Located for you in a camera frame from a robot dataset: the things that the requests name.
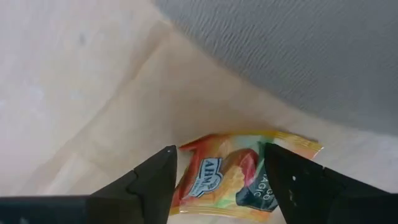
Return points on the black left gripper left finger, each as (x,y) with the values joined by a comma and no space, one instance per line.
(146,193)

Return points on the grey round mat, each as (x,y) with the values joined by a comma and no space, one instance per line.
(295,46)

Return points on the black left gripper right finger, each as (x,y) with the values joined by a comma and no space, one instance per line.
(311,196)

